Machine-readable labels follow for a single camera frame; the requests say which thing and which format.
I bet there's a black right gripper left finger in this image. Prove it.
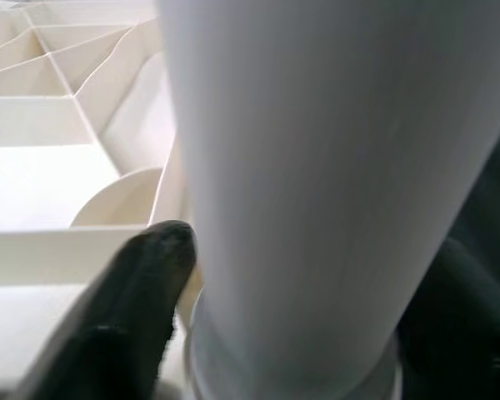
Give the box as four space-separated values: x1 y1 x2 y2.
7 220 199 400

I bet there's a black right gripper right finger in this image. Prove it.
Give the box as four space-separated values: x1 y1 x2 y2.
399 239 500 400

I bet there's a white plastic children table top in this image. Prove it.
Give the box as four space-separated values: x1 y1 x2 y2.
0 0 209 400

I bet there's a white plastic table leg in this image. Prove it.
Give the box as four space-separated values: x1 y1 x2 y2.
156 0 500 400

